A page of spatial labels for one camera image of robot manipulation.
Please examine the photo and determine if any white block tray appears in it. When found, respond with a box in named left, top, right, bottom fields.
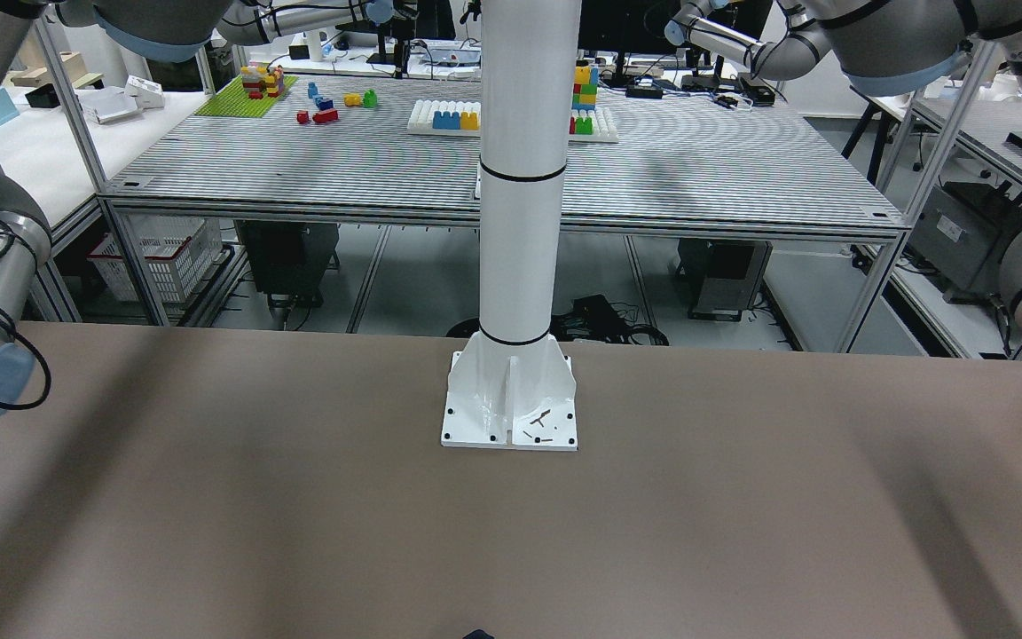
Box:
left=405, top=99, right=622, bottom=145

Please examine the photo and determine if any white plastic basket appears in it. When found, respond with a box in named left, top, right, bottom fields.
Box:
left=88, top=216, right=223, bottom=304

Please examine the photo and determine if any green lego baseplate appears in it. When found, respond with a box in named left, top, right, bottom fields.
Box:
left=193, top=75, right=299, bottom=118

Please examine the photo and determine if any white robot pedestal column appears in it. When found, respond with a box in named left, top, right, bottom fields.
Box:
left=439, top=1, right=580, bottom=452

